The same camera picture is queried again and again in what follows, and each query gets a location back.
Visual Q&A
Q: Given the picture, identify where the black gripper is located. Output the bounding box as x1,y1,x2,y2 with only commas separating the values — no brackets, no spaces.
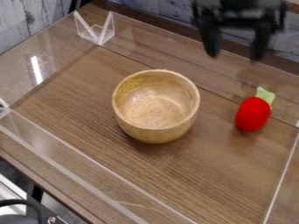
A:
191,0,289,61

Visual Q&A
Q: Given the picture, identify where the red plush fruit green leaf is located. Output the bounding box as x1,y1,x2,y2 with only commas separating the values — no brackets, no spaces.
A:
235,87,277,131

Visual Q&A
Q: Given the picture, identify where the light wooden bowl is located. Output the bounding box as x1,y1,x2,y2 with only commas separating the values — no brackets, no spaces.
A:
113,69,202,144

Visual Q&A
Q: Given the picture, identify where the clear acrylic tray wall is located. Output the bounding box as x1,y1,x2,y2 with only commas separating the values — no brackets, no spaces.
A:
0,5,299,224

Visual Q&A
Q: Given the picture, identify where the black metal table frame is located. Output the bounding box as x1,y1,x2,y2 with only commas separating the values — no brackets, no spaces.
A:
26,183,70,224

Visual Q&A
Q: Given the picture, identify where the black cable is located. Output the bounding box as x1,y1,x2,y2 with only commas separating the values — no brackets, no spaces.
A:
0,199,43,224

